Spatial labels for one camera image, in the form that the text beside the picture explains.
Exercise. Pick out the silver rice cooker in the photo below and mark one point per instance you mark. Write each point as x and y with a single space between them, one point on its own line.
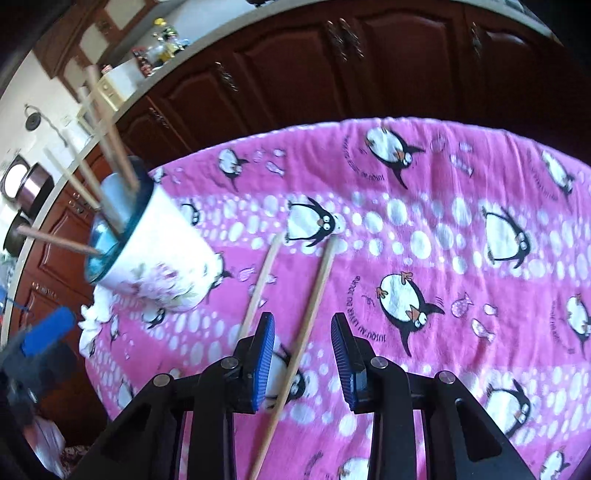
25 186

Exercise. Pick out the black pot on counter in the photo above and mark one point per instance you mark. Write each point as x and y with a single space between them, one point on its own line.
14 241

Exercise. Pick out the white ceramic spoon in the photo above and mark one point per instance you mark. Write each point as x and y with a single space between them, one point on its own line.
117 194

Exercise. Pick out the tan wooden chopstick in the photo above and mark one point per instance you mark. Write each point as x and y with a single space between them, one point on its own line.
307 324

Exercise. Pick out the pink penguin blanket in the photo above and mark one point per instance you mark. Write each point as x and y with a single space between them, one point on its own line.
459 248

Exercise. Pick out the upper wooden wall cabinet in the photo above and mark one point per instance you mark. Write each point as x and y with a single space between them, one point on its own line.
85 35

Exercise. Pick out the light wooden chopstick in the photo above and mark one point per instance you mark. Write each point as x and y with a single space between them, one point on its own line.
61 242

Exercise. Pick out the white floral utensil holder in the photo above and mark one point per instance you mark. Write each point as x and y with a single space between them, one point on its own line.
159 257

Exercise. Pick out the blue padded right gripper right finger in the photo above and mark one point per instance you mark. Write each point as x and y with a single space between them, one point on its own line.
353 355

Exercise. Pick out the dark sauce bottle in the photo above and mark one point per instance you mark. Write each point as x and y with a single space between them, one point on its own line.
144 65

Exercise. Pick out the black wall hook with cable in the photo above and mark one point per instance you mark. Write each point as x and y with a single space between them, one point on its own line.
35 117

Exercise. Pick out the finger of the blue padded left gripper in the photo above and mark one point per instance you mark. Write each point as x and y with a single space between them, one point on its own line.
55 364
50 330

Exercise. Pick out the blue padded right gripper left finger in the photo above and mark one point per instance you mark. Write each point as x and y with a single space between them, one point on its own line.
259 359

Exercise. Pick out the yellow cap oil bottle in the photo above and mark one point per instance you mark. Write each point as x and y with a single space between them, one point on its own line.
169 42

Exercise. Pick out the cream microwave oven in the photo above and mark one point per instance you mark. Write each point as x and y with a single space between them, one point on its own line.
116 86

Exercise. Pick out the light bamboo chopstick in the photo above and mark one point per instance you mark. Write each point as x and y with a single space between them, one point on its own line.
73 181

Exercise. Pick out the white gloved left hand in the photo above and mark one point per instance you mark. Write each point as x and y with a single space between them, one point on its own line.
47 442

